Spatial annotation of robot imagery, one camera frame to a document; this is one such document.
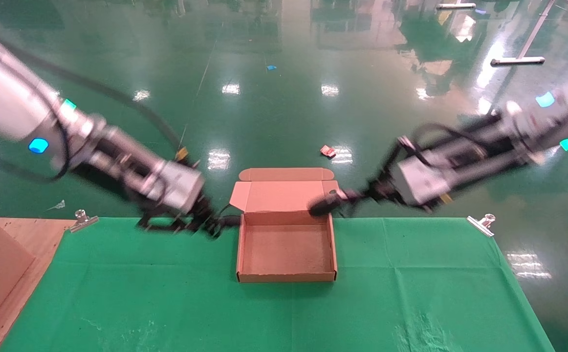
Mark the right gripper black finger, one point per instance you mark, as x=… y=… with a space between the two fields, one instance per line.
x=325 y=204

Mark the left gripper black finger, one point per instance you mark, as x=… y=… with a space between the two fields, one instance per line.
x=223 y=226
x=159 y=225

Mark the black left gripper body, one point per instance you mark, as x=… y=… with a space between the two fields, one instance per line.
x=186 y=215

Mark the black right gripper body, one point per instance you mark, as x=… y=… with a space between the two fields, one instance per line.
x=384 y=190

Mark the brown cardboard mailer box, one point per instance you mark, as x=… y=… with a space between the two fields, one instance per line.
x=286 y=249

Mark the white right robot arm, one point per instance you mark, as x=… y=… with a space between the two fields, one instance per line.
x=548 y=122

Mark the red litter scrap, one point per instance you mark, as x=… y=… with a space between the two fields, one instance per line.
x=328 y=151

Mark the green table cloth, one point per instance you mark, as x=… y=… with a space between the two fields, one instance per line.
x=166 y=293

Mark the silver metal binder clip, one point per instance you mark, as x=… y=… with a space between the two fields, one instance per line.
x=482 y=225
x=82 y=221

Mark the white litter scrap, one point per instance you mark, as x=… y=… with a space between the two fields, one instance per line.
x=58 y=205

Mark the wooden table board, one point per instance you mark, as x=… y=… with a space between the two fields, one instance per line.
x=44 y=234

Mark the white table leg with pole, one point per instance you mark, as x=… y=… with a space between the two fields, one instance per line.
x=518 y=61

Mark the short white table foot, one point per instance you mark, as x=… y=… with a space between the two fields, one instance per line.
x=455 y=6

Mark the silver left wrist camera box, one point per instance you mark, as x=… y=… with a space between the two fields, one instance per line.
x=181 y=186

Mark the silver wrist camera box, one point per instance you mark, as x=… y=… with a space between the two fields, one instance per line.
x=423 y=181
x=181 y=186

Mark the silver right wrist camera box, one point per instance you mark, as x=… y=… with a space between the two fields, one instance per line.
x=423 y=181

